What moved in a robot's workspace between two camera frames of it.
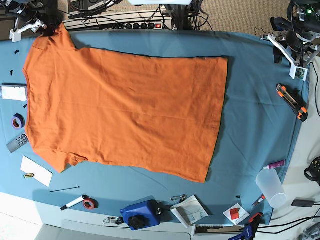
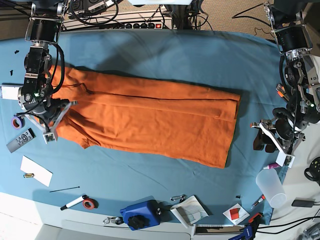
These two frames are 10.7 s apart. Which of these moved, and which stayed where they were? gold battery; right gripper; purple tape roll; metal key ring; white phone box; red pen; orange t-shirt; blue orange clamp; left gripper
Moved: right gripper; orange t-shirt; left gripper
Stayed: metal key ring; red pen; white phone box; blue orange clamp; gold battery; purple tape roll
